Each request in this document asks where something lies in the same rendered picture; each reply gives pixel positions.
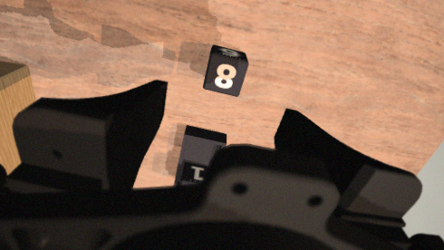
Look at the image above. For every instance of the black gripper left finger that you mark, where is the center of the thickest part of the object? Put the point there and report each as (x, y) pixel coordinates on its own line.
(87, 143)

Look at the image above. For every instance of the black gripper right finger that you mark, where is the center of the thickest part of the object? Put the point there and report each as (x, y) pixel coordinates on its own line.
(373, 195)

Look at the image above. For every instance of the dark grey calendar cube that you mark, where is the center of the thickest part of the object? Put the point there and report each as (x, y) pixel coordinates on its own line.
(226, 71)
(193, 173)

